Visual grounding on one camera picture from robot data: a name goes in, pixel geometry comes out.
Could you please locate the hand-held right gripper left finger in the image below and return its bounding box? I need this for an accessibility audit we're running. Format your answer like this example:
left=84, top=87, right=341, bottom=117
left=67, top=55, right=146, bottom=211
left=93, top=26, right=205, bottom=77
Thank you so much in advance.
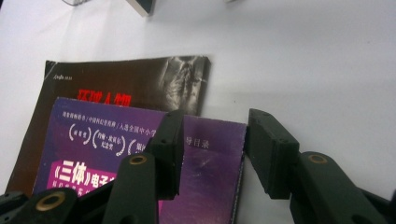
left=102, top=108, right=185, bottom=224

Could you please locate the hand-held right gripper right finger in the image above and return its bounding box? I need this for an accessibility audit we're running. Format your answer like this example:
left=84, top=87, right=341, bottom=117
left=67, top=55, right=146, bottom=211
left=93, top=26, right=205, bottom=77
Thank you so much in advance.
left=246, top=107, right=390, bottom=224

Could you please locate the purple book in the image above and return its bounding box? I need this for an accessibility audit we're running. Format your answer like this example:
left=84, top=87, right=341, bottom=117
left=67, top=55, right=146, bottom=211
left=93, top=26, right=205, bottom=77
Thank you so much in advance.
left=32, top=96, right=248, bottom=224

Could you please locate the dark brown magazine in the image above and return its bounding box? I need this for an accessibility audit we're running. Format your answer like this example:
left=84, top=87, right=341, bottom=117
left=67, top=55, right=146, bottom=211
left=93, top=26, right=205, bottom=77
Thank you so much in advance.
left=6, top=55, right=212, bottom=197

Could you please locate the white table board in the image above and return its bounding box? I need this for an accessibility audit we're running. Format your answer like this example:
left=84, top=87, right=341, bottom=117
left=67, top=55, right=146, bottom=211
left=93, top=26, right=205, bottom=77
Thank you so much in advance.
left=0, top=0, right=396, bottom=224

